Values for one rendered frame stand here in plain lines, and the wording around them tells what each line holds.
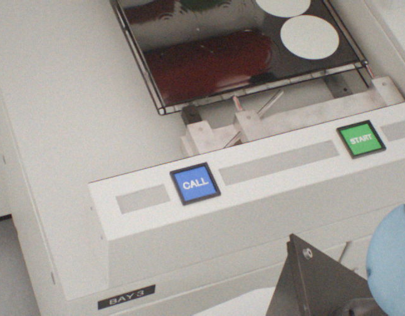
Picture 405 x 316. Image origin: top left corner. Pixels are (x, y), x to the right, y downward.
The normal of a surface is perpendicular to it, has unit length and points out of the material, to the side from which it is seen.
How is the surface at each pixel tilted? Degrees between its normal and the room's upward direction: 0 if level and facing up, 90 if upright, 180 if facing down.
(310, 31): 1
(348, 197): 90
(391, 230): 49
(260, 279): 90
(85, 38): 0
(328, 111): 0
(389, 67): 90
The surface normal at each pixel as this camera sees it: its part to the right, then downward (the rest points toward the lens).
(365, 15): -0.93, 0.24
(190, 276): 0.36, 0.78
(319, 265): 0.79, -0.43
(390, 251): -0.67, -0.30
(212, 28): 0.10, -0.58
